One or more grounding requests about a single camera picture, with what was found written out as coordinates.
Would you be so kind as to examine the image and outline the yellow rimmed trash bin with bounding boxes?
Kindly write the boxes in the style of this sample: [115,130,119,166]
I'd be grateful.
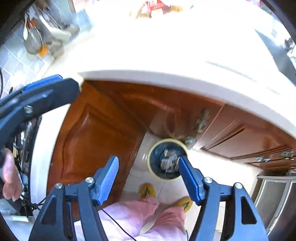
[147,138,188,181]

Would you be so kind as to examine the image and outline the person's left hand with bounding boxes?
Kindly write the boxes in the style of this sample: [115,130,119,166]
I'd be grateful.
[3,148,22,202]

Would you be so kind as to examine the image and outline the steel strainer ladle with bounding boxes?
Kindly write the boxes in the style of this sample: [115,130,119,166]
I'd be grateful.
[24,23,43,55]

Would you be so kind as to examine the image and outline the white spatula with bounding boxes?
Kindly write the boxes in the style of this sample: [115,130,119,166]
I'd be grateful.
[23,13,29,41]

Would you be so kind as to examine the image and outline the right yellow slipper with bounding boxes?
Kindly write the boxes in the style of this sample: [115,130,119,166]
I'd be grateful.
[175,196,193,213]

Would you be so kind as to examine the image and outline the yellow slipper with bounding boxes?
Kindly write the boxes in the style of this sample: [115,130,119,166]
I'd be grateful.
[175,196,193,213]
[139,183,156,198]

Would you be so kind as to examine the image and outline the wooden cabinet door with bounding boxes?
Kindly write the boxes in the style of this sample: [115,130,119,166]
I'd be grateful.
[47,81,145,207]

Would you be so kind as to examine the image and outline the pink trouser leg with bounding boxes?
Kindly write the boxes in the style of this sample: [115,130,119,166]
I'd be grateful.
[74,196,160,241]
[135,206,187,240]

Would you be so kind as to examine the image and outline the left yellow slipper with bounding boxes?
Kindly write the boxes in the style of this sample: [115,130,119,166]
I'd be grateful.
[139,183,156,198]

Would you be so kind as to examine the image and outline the stainless steel sink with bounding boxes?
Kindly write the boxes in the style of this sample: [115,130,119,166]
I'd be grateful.
[256,31,295,84]

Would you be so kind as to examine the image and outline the black cable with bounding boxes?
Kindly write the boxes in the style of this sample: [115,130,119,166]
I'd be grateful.
[21,194,137,241]

